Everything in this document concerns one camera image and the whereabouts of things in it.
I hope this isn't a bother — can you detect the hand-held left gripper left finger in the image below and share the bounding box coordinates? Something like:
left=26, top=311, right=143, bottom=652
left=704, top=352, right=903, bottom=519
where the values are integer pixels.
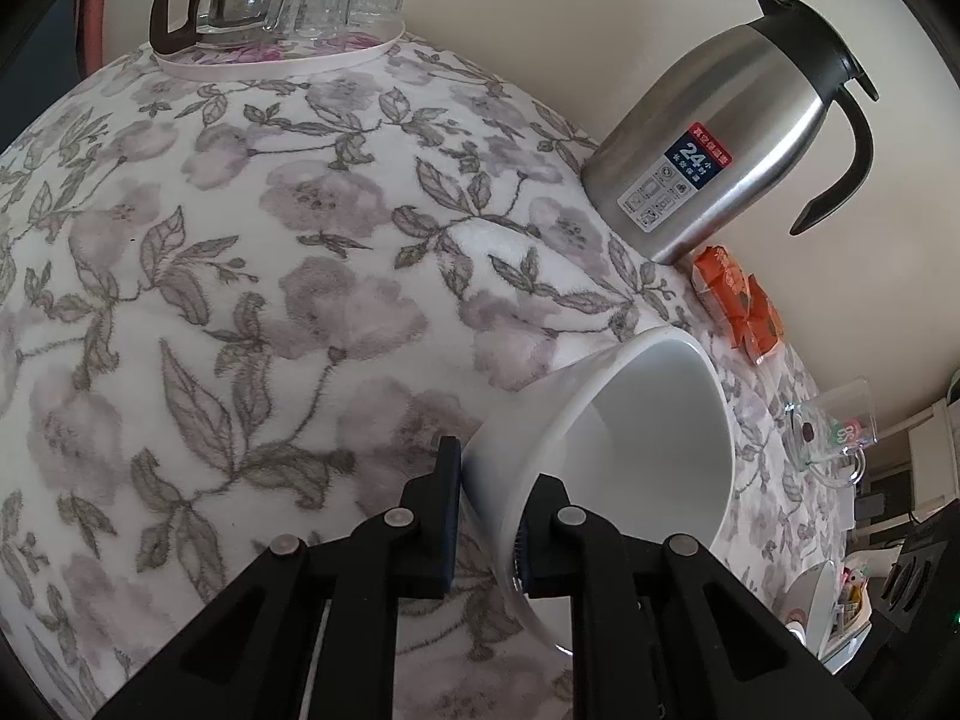
left=96, top=436, right=462, bottom=720

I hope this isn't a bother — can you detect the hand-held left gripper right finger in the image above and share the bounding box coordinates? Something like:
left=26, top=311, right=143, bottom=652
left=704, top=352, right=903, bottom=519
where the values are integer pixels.
left=514, top=474, right=872, bottom=720

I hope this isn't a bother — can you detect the white plastic cup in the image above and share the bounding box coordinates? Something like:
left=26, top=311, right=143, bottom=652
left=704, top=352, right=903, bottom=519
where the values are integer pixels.
left=461, top=326, right=737, bottom=655

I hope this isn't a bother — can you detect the white bowl with red pattern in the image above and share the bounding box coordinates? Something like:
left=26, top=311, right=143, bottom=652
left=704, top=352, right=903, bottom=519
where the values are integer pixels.
left=782, top=561, right=839, bottom=647

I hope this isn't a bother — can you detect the white shelf unit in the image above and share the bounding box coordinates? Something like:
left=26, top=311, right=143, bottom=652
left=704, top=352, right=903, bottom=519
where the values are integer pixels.
left=855, top=371, right=960, bottom=518

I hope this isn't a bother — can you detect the clear glass mug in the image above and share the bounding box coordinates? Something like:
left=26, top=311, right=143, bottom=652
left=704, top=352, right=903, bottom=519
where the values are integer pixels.
left=785, top=378, right=880, bottom=490

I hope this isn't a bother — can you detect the orange snack packet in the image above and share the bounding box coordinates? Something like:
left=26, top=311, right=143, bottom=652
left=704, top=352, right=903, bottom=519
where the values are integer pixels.
left=691, top=244, right=787, bottom=367

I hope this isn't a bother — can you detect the stainless steel thermos jug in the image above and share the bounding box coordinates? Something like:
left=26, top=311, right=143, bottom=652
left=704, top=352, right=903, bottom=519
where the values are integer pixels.
left=579, top=0, right=880, bottom=265

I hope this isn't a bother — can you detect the white round tray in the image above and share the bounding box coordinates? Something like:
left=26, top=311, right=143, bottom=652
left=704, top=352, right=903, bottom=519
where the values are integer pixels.
left=154, top=15, right=410, bottom=80

